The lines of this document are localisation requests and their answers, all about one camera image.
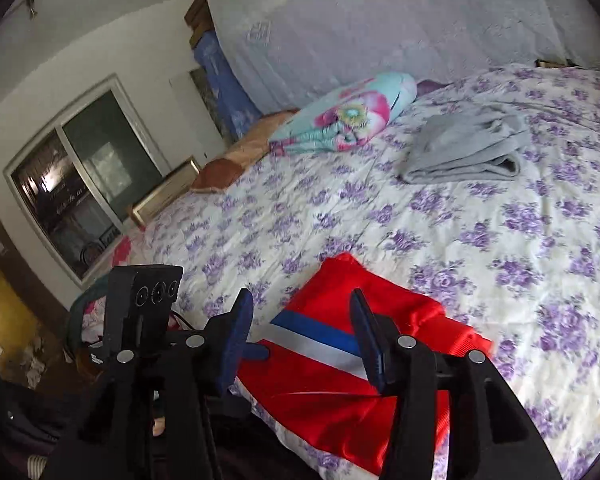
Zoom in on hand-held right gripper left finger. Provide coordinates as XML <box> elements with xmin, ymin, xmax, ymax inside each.
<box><xmin>45</xmin><ymin>289</ymin><xmax>254</xmax><ymax>480</ymax></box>

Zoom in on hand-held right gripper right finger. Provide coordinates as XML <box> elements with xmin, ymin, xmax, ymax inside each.
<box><xmin>350</xmin><ymin>290</ymin><xmax>561</xmax><ymax>480</ymax></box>

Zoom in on red blue white pants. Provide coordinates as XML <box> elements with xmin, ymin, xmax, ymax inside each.
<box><xmin>235</xmin><ymin>252</ymin><xmax>493</xmax><ymax>476</ymax></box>

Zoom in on folded grey pants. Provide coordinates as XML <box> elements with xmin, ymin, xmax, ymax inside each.
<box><xmin>400</xmin><ymin>107</ymin><xmax>531</xmax><ymax>186</ymax></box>

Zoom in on pink red cloth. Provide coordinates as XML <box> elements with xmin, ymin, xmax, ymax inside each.
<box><xmin>80</xmin><ymin>235</ymin><xmax>146</xmax><ymax>348</ymax></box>

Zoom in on purple floral bed sheet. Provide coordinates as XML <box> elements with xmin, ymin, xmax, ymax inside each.
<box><xmin>80</xmin><ymin>62</ymin><xmax>600</xmax><ymax>480</ymax></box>

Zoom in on sliding glass window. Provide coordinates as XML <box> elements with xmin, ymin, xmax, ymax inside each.
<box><xmin>2</xmin><ymin>75</ymin><xmax>173</xmax><ymax>288</ymax></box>

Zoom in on brown pillow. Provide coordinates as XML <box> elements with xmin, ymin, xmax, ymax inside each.
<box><xmin>190</xmin><ymin>109</ymin><xmax>301</xmax><ymax>193</ymax></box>

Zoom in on folded floral blanket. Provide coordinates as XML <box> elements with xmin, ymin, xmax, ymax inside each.
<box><xmin>269</xmin><ymin>72</ymin><xmax>418</xmax><ymax>157</ymax></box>

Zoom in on blue printed cloth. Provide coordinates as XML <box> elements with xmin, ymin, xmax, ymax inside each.
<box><xmin>192</xmin><ymin>30</ymin><xmax>263</xmax><ymax>138</ymax></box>

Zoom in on wooden headboard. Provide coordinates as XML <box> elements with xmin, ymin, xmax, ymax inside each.
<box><xmin>184</xmin><ymin>0</ymin><xmax>218</xmax><ymax>46</ymax></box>

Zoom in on lilac lace headboard cover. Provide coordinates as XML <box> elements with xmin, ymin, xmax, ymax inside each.
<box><xmin>204</xmin><ymin>0</ymin><xmax>600</xmax><ymax>116</ymax></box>

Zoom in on gold picture frame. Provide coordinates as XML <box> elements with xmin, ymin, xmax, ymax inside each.
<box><xmin>130</xmin><ymin>156</ymin><xmax>203</xmax><ymax>226</ymax></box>

